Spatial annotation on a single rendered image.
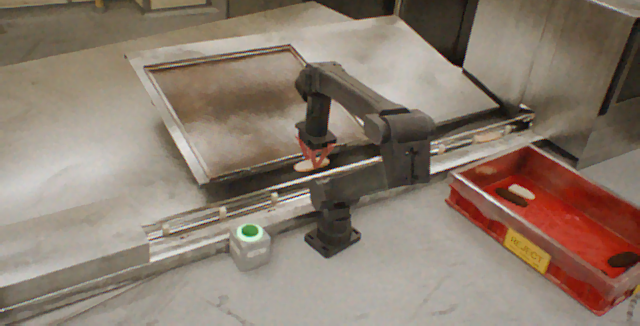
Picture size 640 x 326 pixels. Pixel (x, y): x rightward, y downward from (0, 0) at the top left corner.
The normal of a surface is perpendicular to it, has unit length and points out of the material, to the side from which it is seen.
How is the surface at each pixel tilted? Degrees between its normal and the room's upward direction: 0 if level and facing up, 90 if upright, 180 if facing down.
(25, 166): 0
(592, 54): 90
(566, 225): 0
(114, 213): 0
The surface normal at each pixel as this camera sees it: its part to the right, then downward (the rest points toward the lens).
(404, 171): 0.37, 0.21
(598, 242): 0.09, -0.84
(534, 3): -0.84, 0.22
